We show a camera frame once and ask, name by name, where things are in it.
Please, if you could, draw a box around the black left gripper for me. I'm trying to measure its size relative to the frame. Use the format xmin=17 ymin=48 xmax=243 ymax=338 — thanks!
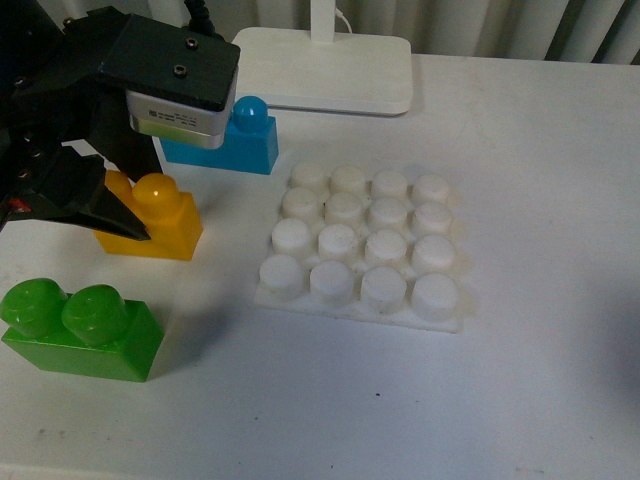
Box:
xmin=1 ymin=6 xmax=240 ymax=241

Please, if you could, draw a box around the yellow two-stud block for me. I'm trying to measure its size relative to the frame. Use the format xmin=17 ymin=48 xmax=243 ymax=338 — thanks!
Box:
xmin=95 ymin=170 xmax=203 ymax=260

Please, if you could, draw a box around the blue three-stud block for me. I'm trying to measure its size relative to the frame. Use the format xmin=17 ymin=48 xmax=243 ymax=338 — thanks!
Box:
xmin=160 ymin=96 xmax=279 ymax=175

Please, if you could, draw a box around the green two-stud block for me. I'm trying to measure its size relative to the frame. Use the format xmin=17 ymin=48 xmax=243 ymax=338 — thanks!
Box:
xmin=1 ymin=278 xmax=164 ymax=382

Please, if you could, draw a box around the white desk lamp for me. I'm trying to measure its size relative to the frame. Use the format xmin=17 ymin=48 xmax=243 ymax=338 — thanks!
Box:
xmin=233 ymin=1 xmax=413 ymax=117

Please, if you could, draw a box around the grey pleated curtain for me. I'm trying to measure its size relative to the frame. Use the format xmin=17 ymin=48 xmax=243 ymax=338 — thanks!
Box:
xmin=144 ymin=0 xmax=640 ymax=66

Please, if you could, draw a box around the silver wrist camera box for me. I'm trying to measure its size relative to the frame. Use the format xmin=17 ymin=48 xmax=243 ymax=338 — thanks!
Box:
xmin=125 ymin=90 xmax=233 ymax=150

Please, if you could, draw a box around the black corrugated cable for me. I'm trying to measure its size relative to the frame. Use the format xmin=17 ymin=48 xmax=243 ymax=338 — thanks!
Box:
xmin=183 ymin=0 xmax=217 ymax=39

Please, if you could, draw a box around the white studded base plate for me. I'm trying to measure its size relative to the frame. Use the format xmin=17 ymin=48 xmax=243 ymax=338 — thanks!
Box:
xmin=254 ymin=161 xmax=466 ymax=333

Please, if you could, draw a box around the white lamp cable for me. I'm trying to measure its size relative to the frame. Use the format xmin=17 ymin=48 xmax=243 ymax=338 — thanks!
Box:
xmin=335 ymin=5 xmax=356 ymax=35

